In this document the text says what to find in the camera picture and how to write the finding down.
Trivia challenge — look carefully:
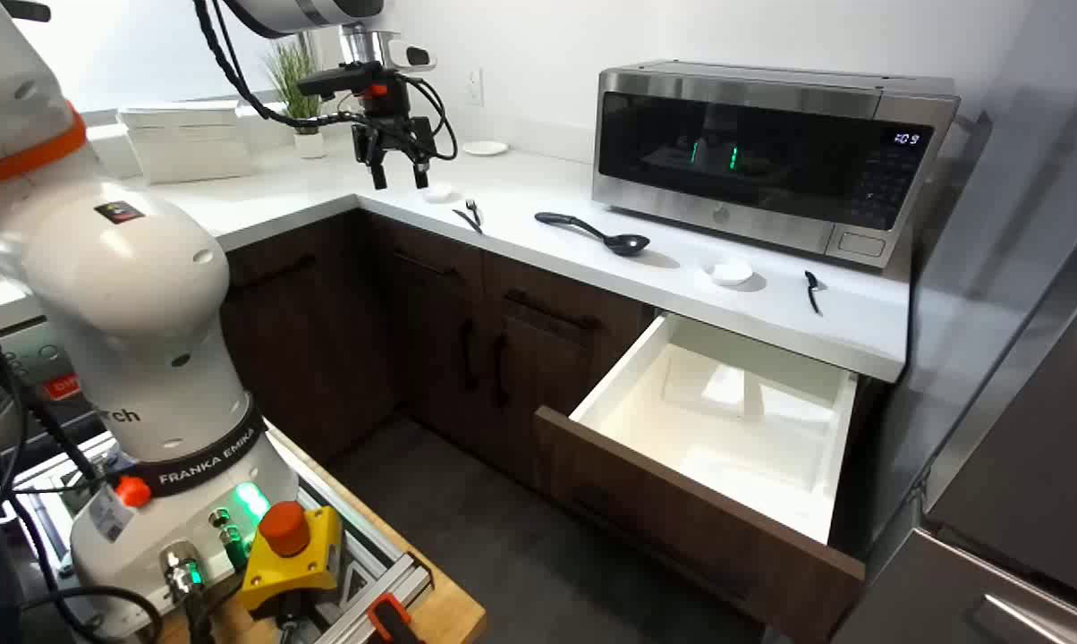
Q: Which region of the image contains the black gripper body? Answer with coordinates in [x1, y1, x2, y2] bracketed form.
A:
[351, 81, 440, 164]

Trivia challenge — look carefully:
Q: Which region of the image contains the small round white lid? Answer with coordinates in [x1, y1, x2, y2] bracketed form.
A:
[704, 249, 762, 288]

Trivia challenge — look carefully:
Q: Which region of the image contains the white drawer insert tray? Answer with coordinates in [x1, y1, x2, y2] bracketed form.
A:
[568, 315, 858, 547]

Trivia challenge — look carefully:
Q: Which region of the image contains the open dark wood drawer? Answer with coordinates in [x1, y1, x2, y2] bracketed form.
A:
[531, 312, 871, 644]

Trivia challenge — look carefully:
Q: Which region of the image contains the green potted plant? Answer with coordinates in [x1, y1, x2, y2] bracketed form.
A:
[265, 32, 331, 164]

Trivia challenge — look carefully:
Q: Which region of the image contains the dark wood cabinet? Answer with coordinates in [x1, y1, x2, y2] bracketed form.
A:
[213, 212, 657, 496]

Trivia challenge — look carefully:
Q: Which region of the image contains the black plastic ladle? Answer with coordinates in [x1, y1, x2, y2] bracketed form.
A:
[531, 209, 655, 260]

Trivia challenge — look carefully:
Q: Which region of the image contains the stainless steel microwave oven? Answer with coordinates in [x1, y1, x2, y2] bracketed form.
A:
[590, 61, 961, 276]

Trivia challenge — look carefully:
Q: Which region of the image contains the yellow emergency stop button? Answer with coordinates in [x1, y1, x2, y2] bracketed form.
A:
[238, 496, 346, 619]

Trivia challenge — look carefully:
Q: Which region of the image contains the wooden robot cart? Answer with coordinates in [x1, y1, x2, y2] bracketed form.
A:
[0, 415, 494, 644]

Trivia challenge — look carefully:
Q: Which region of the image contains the stainless steel refrigerator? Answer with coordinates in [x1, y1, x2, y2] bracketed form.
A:
[838, 201, 1077, 644]

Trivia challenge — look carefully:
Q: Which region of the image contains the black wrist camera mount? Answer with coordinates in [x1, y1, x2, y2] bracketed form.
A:
[296, 61, 405, 101]

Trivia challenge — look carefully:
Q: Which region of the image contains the black cabinet door handle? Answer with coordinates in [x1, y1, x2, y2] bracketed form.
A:
[488, 334, 513, 411]
[459, 319, 481, 395]

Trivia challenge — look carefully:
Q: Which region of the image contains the black cabinet drawer handle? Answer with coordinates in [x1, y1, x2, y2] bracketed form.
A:
[502, 285, 605, 341]

